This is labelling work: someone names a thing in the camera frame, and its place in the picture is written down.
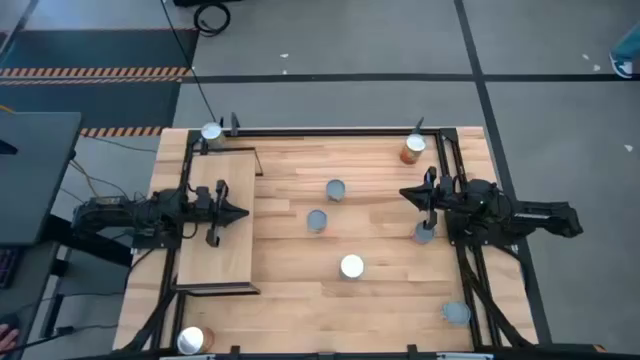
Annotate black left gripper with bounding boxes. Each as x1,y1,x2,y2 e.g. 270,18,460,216
206,179,250,248

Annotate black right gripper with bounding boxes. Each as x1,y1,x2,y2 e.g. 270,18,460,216
398,167,451,231

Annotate corn can orange label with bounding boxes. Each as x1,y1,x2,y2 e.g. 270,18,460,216
399,133,428,166

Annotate peaches can purple label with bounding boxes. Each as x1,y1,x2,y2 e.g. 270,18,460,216
306,209,329,235

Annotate tin can red label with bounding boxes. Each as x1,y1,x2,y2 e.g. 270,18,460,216
325,178,347,203

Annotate tin can yellowish label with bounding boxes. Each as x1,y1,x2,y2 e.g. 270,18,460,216
200,121,227,150

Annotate tin can grey lid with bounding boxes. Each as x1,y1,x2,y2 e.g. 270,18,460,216
339,253,366,281

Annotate carrots can white label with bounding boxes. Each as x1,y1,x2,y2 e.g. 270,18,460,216
440,300,472,328

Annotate wide can brown label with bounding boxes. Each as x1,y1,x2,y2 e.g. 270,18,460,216
176,325,216,357

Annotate wooden shelf black metal legs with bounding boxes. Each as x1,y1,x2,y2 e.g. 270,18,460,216
173,144,265,297

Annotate black floor tape strip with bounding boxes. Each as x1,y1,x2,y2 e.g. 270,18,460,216
182,73,640,84
452,0,554,346

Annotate orange black hazard tape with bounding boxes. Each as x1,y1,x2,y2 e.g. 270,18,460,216
79,126,165,138
0,66,194,85

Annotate dark floor mat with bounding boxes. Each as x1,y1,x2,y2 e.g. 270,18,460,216
0,28,200,132

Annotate black box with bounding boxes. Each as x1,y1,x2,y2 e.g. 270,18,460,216
172,0,242,8

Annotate dark desk top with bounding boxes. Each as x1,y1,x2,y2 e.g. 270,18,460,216
0,239,61,360

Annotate black keyboard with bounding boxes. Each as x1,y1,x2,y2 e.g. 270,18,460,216
0,247,20,290

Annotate person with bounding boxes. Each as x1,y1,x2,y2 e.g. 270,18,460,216
608,22,640,80

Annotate person's hand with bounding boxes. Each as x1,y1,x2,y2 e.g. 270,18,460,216
0,323,21,353

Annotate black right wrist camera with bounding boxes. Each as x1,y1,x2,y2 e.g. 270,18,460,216
438,174,464,199

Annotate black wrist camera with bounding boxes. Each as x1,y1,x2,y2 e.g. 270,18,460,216
194,185,214,210
438,174,464,199

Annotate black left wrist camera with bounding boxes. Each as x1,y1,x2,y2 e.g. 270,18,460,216
194,185,214,210

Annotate black aluminium table frame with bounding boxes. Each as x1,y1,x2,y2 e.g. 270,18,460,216
64,127,606,360

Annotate long black floor cable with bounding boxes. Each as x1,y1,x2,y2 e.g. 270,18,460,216
159,0,221,129

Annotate thin black cable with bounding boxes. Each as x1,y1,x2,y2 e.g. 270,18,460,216
81,134,159,154

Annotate black desk leg frame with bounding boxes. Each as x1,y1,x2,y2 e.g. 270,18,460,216
42,214,135,269

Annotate yellow cable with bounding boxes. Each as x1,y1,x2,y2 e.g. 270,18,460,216
68,158,101,199

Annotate white bar on frame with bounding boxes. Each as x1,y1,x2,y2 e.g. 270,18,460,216
436,352,495,360

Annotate black cable with plug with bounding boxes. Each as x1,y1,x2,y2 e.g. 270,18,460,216
14,292,126,351

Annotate black coiled cable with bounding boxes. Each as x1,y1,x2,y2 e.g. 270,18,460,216
192,2,232,38

